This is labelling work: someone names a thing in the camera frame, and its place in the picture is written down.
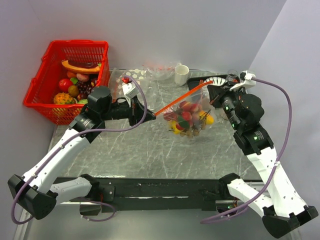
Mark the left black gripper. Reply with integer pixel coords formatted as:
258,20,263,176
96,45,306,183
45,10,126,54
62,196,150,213
100,94,156,127

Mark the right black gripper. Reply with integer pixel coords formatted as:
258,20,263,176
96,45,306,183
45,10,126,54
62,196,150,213
208,80,244,130

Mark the orange mango toy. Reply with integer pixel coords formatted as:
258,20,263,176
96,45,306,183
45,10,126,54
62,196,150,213
198,110,215,125

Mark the brown longan bunch toy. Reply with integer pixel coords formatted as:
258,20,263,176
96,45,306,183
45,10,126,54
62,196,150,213
176,110,208,138

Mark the clear zip bag orange zipper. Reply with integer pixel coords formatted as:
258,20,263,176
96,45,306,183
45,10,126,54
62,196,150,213
155,79,216,138

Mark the red lychee bunch toy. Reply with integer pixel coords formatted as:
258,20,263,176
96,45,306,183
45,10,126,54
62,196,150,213
162,100,202,122

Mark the yellow bell pepper toy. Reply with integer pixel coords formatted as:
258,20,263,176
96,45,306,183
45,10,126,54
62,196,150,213
168,120,183,135

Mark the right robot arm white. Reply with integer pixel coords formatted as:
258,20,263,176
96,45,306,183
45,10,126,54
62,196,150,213
203,84,319,239

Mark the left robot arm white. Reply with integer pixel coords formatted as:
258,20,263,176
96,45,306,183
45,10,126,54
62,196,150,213
7,83,156,220

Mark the polka dot zip bag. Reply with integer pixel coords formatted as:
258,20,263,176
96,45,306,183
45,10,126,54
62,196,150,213
108,67,153,98

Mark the crumpled clear plastic bag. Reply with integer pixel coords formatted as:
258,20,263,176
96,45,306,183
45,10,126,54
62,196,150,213
142,61,181,81

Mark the striped white plate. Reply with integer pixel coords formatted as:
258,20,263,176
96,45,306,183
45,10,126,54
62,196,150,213
204,76,227,87

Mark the clear drinking glass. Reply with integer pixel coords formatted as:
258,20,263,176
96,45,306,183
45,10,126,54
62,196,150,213
226,69,239,84

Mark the black serving tray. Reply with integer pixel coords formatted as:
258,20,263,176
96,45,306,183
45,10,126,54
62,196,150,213
187,74,241,93

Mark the cream ceramic mug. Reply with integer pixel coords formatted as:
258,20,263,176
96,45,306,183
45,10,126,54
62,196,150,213
174,64,190,86

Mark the green fruit toy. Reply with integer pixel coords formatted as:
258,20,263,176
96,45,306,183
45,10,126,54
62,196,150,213
77,99,88,105

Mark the dark grape bunch toy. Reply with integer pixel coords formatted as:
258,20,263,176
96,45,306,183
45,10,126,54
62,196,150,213
76,79,96,101

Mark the pink peach toy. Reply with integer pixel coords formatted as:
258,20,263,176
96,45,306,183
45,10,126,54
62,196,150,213
76,73,90,82

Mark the brown kiwi toy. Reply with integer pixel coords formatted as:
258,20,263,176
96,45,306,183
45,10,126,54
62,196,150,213
67,85,80,98

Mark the green leaf toy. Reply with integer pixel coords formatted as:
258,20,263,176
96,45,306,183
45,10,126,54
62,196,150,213
70,77,79,85

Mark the spiky yellow fruit toy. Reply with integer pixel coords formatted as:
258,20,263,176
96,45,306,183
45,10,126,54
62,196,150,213
53,92,76,105

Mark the red apple toy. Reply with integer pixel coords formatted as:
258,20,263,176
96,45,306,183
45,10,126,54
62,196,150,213
58,78,74,93

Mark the red plastic basket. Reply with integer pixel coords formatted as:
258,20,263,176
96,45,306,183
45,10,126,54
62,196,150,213
23,39,110,125

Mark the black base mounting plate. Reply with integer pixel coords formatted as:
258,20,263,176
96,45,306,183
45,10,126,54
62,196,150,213
49,176,251,213

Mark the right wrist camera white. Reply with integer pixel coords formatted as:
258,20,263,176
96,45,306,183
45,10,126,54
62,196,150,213
229,70,257,91

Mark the aluminium rail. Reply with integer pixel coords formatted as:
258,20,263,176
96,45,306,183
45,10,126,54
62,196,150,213
14,182,83,236

